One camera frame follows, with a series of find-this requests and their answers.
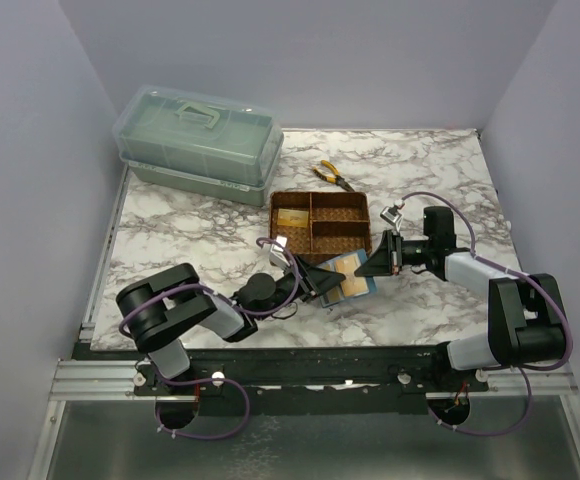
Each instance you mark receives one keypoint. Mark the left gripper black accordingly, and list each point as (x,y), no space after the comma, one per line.
(300,278)

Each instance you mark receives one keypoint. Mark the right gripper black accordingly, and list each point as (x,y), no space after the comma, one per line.
(395,254)

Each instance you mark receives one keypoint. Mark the gold credit card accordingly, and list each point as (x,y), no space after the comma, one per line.
(334,295)
(353,286)
(293,218)

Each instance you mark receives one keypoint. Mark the blue leather card holder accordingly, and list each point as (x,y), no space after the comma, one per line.
(370,280)

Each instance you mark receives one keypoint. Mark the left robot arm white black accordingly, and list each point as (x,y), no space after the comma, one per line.
(159,309)

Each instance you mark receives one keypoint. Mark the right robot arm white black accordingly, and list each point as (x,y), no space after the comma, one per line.
(525,317)

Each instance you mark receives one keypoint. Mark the brown woven divided basket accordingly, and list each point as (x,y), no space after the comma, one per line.
(339,223)

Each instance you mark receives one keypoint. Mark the green plastic storage box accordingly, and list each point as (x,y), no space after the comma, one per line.
(200,144)

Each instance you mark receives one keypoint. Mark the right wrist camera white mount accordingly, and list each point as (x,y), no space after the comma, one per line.
(393,216)

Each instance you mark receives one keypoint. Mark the yellow handled pliers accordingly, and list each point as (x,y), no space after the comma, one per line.
(334,177)

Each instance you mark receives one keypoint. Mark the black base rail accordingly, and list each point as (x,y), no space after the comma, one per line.
(309,381)

